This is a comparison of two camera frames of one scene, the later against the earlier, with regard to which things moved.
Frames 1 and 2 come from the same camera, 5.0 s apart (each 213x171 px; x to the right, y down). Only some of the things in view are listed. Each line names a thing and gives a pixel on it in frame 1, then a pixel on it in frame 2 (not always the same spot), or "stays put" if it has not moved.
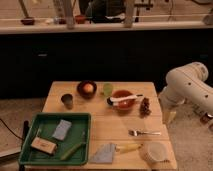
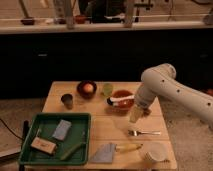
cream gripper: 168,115 → 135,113
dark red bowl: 87,89 stays put
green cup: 107,89 stays put
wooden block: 44,145 stays put
